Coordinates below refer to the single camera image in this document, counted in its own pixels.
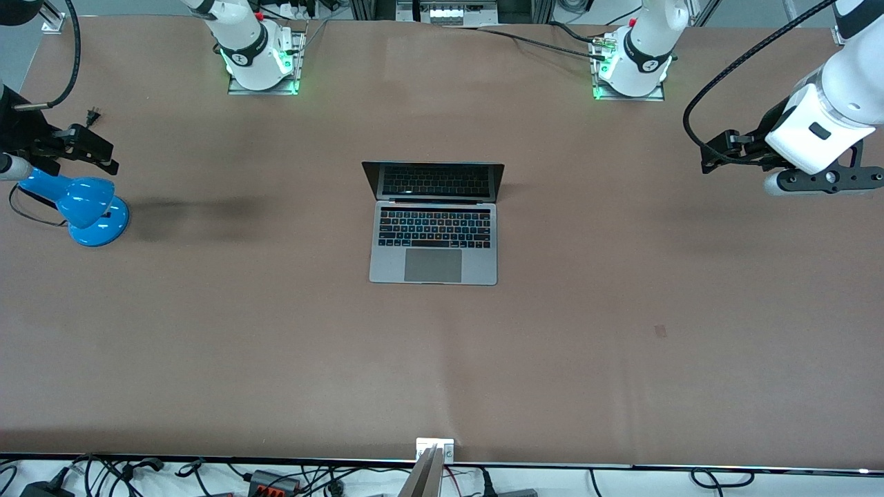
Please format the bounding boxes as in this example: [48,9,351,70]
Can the silver grey laptop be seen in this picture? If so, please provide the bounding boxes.
[361,161,506,286]

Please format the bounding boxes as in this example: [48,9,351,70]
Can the blue desk lamp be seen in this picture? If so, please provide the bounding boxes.
[17,168,131,248]

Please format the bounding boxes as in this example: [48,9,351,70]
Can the brown table cover mat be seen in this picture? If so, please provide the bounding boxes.
[0,15,884,471]

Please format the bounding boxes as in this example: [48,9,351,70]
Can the white power strip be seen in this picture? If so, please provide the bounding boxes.
[396,0,499,27]

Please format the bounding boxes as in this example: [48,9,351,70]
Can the black power adapter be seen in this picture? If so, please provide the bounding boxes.
[19,480,75,497]

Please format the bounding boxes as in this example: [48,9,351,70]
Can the black orange connector box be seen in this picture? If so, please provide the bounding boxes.
[247,469,302,496]

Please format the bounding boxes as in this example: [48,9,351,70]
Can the grey aluminium bar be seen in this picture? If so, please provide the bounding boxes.
[397,445,443,497]

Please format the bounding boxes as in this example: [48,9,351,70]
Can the black lamp power cord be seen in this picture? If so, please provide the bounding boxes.
[8,107,103,228]

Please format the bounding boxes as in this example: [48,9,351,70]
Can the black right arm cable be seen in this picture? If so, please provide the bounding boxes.
[12,0,82,111]

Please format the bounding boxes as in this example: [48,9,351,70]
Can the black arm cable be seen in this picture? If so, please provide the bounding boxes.
[682,0,838,163]
[12,0,82,111]

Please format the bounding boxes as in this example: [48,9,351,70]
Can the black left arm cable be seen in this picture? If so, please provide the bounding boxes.
[682,0,838,163]

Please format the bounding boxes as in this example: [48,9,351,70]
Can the black left camera bracket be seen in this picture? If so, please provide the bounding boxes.
[777,142,884,195]

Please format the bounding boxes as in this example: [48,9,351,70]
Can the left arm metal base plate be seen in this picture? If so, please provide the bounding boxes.
[590,35,667,102]

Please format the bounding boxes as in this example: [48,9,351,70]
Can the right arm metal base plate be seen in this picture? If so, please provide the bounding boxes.
[228,29,302,96]

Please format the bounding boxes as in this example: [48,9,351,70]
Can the short black table cable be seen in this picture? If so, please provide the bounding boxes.
[548,19,603,45]

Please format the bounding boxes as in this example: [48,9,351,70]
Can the long black table cable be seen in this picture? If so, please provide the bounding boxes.
[442,25,608,61]

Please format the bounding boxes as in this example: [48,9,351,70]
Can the tangled black cable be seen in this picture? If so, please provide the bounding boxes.
[69,454,166,497]

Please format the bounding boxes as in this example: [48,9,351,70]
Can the looped black cable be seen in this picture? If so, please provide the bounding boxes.
[691,467,755,489]

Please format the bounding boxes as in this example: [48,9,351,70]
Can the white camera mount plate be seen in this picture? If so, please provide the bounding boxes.
[416,438,455,462]

